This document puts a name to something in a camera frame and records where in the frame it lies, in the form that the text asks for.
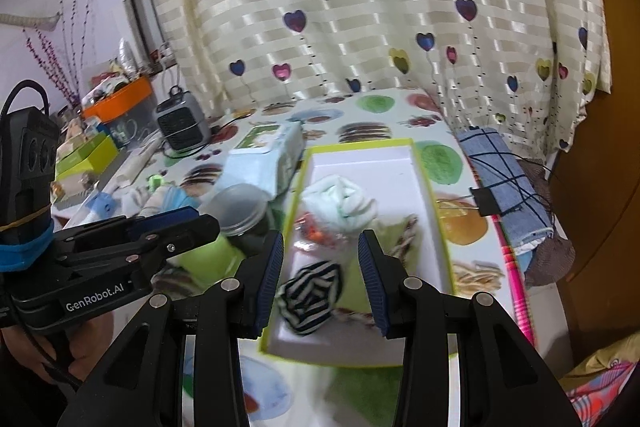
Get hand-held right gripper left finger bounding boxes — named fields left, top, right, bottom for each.
left=57, top=229, right=286, bottom=427

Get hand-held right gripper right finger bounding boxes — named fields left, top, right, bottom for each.
left=357, top=229, right=583, bottom=427

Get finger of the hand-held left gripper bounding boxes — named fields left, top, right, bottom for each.
left=55, top=213, right=221, bottom=279
left=52, top=206, right=201, bottom=254

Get blue face mask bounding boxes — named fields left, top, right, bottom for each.
left=160, top=186, right=201, bottom=212

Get green cloth with patterned trim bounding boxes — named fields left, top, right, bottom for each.
left=335, top=214, right=421, bottom=325

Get black white striped sock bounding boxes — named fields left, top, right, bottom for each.
left=277, top=259, right=346, bottom=335

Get clear plastic bag red contents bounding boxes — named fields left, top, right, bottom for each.
left=295, top=212, right=361, bottom=258

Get white towel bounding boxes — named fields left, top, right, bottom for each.
left=301, top=174, right=378, bottom=235

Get green shallow cardboard box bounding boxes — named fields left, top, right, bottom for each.
left=259, top=138, right=456, bottom=368

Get person's left hand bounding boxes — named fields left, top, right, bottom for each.
left=0, top=307, right=118, bottom=395

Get white socks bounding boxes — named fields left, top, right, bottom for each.
left=117, top=184, right=171, bottom=220

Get green lidded jar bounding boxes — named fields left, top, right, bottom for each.
left=172, top=232, right=246, bottom=288

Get grey translucent round container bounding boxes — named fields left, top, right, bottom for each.
left=200, top=183, right=271, bottom=253

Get white paper roll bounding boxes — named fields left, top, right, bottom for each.
left=116, top=139, right=161, bottom=188

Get white blue tissue pack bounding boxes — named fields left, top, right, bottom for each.
left=85, top=192, right=118, bottom=215

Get grey portable heater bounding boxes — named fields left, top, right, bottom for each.
left=156, top=86, right=212, bottom=152

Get wet wipes pack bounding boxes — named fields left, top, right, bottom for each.
left=231, top=122, right=306, bottom=188

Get orange lidded storage bin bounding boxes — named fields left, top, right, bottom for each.
left=81, top=76, right=157, bottom=148

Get purple flower branches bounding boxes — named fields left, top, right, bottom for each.
left=22, top=0, right=98, bottom=108

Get black binder clip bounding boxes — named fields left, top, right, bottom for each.
left=470, top=187, right=501, bottom=215

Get food printed tablecloth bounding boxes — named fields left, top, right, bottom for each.
left=50, top=87, right=538, bottom=427

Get blue checked cloth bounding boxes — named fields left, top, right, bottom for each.
left=457, top=127, right=556, bottom=253

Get brown knit cloth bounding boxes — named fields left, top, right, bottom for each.
left=520, top=157, right=576, bottom=288

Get colourful printed blanket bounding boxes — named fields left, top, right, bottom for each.
left=560, top=342, right=640, bottom=427

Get brown wooden cabinet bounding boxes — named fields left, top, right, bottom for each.
left=547, top=0, right=640, bottom=378

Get white wall pipe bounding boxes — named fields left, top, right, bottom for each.
left=0, top=12, right=61, bottom=28

